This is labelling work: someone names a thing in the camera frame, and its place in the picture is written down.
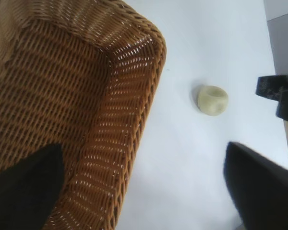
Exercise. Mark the finger of the scuffed right gripper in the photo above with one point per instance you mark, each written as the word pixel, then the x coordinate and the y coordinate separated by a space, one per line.
pixel 268 86

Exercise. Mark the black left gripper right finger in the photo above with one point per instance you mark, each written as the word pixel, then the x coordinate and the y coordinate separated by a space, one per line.
pixel 266 191

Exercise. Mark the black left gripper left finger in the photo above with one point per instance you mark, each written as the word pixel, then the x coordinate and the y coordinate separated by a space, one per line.
pixel 21 191

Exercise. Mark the brown woven wicker basket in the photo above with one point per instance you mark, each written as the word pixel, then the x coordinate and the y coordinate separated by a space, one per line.
pixel 62 83

